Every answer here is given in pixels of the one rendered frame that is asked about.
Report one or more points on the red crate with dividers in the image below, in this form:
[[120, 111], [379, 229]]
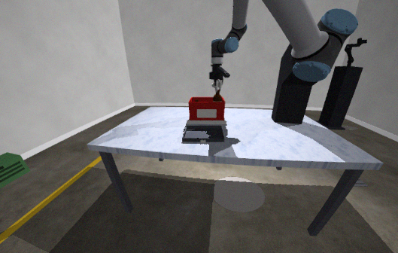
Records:
[[206, 109]]

